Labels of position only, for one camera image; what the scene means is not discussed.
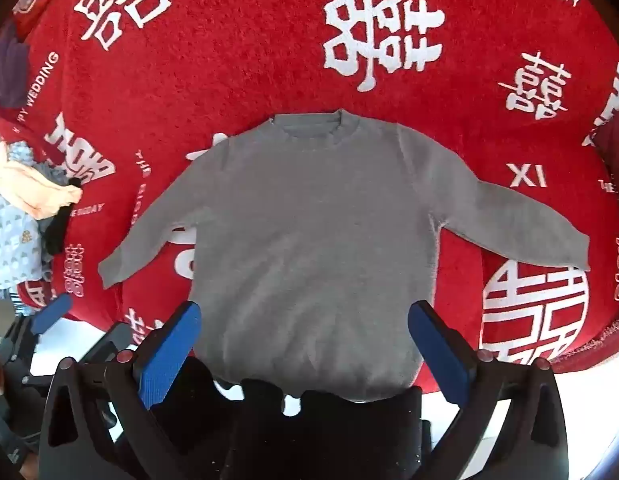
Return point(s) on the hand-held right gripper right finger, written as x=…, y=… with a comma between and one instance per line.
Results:
x=439, y=360

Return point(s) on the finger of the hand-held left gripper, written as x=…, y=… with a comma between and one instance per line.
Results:
x=52, y=313
x=114, y=334

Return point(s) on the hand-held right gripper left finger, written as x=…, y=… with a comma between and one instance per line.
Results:
x=169, y=357

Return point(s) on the grey knit sweater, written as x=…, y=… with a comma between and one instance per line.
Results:
x=314, y=235

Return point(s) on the light blue printed garment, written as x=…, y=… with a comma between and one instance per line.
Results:
x=12, y=247

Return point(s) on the black garment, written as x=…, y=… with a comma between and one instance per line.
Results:
x=57, y=230

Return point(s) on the person's black trousers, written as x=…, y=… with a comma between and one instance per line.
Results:
x=314, y=440

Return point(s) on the purple cloth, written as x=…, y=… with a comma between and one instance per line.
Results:
x=9, y=70

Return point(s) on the dark red pillow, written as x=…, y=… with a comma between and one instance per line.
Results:
x=614, y=140

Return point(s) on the red printed blanket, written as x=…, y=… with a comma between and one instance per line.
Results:
x=239, y=60

